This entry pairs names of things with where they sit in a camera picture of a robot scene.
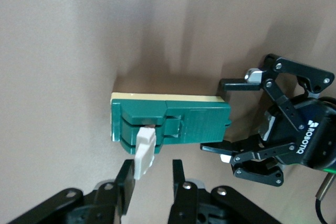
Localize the brown paper table cover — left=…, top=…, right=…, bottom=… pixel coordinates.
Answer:
left=0, top=0, right=336, bottom=224

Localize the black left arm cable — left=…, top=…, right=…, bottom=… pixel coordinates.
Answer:
left=314, top=173, right=336, bottom=224

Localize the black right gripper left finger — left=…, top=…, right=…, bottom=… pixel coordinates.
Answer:
left=7, top=159, right=137, bottom=224

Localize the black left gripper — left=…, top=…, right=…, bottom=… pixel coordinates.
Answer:
left=200, top=54, right=336, bottom=187

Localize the green load switch white lever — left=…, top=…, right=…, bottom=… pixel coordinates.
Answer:
left=109, top=92, right=232, bottom=182

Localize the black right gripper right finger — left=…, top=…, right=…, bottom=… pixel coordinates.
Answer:
left=169, top=159, right=281, bottom=224

